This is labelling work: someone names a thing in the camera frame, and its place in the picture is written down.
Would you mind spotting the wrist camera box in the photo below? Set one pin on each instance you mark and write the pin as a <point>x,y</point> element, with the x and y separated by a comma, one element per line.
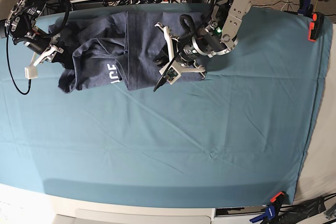
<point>31,72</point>
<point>170,75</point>

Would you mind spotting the orange black clamp, top right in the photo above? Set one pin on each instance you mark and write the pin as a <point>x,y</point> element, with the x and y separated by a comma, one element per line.
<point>315,26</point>

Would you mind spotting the blue orange clamp, bottom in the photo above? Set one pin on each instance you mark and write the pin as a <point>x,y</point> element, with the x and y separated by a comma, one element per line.
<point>272,210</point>

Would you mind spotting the black bag, bottom right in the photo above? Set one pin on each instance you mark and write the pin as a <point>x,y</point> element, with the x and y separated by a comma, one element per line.
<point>302,211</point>

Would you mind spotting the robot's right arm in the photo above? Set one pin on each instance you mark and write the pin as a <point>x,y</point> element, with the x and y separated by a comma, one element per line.
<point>30,19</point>

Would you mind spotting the robot's left gripper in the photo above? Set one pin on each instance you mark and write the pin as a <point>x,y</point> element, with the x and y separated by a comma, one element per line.
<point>178,56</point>

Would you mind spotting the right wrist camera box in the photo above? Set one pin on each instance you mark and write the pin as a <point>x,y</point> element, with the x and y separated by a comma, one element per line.
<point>31,72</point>

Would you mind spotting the teal table cloth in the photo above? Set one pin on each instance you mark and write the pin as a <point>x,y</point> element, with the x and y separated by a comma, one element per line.
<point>234,139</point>

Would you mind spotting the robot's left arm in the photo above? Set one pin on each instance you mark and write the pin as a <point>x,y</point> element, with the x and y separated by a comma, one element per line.
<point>215,36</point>

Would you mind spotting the blue clamp, top right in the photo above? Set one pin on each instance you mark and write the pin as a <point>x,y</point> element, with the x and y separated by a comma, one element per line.
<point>305,8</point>

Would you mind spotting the blue-grey T-shirt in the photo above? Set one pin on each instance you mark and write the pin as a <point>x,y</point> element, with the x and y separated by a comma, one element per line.
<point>113,48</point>

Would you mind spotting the robot's right gripper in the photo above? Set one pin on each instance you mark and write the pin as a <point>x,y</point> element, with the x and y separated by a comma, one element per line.
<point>47,49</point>

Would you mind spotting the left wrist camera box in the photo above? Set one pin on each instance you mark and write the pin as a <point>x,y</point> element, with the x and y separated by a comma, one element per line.
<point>170,75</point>

